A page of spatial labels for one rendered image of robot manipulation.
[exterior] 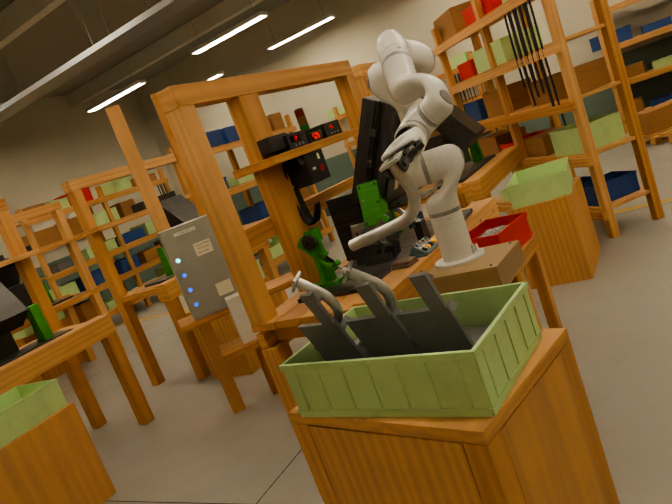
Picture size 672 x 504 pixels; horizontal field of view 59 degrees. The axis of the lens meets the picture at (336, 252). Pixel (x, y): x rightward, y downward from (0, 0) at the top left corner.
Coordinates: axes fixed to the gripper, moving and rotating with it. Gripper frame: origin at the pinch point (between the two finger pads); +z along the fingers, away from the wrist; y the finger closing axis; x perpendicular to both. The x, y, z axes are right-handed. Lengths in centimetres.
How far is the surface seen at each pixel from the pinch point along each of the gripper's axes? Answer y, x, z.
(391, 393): -31, 44, 20
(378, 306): -25.8, 27.3, 6.0
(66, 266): -759, -33, -450
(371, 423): -41, 49, 22
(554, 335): 0, 69, -12
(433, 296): -9.3, 29.7, 9.0
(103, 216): -748, -54, -562
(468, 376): -8, 45, 22
